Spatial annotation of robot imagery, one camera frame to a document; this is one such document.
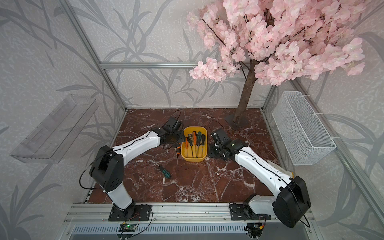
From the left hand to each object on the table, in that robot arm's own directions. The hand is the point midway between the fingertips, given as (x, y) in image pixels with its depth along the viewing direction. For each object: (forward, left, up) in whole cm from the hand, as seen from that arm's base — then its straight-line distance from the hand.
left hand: (183, 136), depth 91 cm
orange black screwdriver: (0, -2, -10) cm, 10 cm away
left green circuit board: (-44, +24, -12) cm, 52 cm away
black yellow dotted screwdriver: (+4, -4, -8) cm, 9 cm away
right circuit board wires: (-45, -38, -13) cm, 60 cm away
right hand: (-12, -16, +3) cm, 20 cm away
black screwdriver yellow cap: (+2, -13, -9) cm, 16 cm away
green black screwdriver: (-18, +10, -9) cm, 23 cm away
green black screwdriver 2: (+2, -10, -9) cm, 13 cm away
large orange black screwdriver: (+6, -7, -9) cm, 12 cm away
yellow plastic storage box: (-6, -7, -10) cm, 14 cm away
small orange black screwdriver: (-5, +4, -10) cm, 12 cm away
